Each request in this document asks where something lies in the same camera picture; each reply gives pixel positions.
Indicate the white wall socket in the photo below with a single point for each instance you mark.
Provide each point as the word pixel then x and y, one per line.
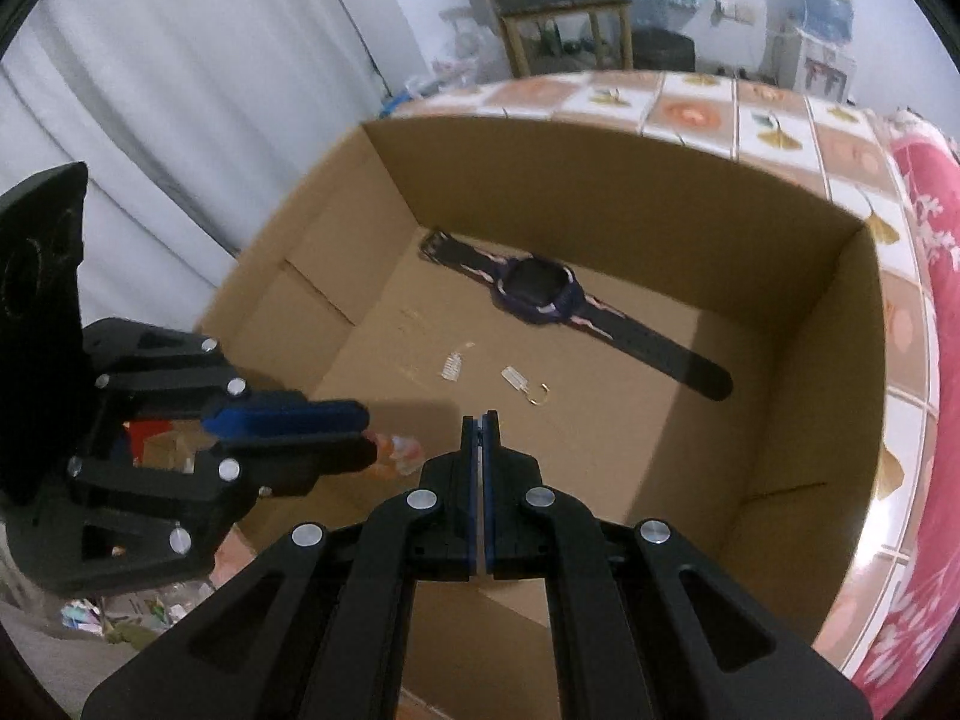
pixel 739 11

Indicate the white curtain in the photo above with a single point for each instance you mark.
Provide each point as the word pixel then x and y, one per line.
pixel 187 90

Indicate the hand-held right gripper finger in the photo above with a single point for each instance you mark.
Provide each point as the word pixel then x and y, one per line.
pixel 472 495
pixel 489 495

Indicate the red floral blanket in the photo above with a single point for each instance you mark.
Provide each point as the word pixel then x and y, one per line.
pixel 930 390

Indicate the brown cardboard box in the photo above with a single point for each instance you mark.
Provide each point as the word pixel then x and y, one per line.
pixel 637 427

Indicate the black round container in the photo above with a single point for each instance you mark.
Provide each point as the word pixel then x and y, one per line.
pixel 664 49

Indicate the water dispenser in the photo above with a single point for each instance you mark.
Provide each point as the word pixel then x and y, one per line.
pixel 817 52

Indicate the wooden chair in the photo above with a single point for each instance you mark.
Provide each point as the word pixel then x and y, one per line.
pixel 562 0

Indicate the black purple smartwatch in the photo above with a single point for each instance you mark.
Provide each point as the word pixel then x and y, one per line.
pixel 536 289

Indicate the scattered colourful paper packets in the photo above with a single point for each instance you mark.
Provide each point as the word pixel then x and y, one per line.
pixel 127 619

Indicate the silver abacus earring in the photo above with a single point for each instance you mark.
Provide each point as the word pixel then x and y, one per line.
pixel 514 377
pixel 450 369

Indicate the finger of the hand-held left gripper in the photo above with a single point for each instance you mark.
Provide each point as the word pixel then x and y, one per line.
pixel 315 454
pixel 300 416

